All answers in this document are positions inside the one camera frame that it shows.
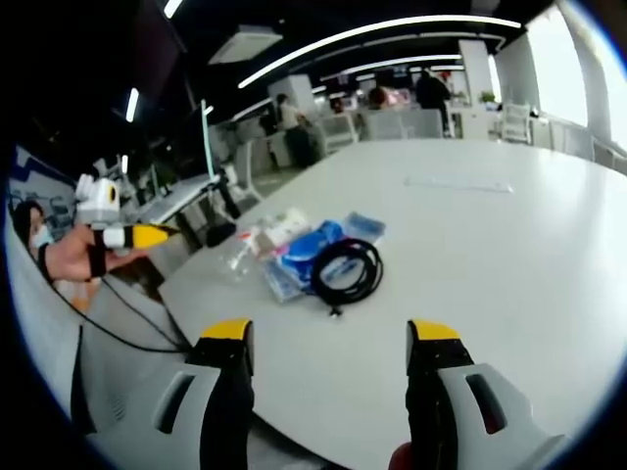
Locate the white table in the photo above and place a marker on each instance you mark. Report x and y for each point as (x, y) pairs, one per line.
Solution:
(490, 274)

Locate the blue plastic packet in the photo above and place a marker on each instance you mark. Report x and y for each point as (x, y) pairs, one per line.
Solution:
(294, 259)

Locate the black clamp stand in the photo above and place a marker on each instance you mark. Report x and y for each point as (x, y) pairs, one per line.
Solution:
(227, 196)

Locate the short ceiling light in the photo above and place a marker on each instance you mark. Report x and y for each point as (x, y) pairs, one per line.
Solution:
(132, 104)

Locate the person's grey clothing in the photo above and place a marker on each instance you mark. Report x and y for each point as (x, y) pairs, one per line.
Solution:
(117, 387)

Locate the long ceiling light strip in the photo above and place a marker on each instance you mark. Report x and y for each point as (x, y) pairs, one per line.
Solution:
(372, 34)

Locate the green potted plant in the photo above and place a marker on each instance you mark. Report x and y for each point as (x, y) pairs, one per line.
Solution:
(488, 97)

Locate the clear plastic bag with items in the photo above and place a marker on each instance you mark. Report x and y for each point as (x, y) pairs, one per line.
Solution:
(284, 227)

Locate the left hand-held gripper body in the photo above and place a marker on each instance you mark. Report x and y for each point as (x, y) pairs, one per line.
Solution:
(98, 201)

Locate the white mesh chair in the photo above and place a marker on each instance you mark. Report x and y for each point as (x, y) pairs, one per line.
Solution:
(516, 122)

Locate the person's right hand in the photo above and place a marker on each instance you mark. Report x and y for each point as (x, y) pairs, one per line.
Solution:
(402, 457)

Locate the grey mesh chair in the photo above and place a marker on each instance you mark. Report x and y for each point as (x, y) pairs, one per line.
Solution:
(338, 129)

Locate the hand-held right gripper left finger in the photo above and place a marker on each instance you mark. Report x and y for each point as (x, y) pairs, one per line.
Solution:
(215, 391)

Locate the person's left hand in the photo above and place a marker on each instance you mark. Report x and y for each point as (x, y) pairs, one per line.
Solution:
(68, 257)

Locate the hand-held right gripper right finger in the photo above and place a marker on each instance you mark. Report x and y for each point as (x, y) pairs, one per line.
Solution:
(441, 391)

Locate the green desk pole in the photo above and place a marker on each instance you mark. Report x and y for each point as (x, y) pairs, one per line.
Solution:
(208, 142)

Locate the clear blue plastic box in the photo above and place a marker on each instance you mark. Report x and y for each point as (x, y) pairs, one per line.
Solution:
(365, 226)

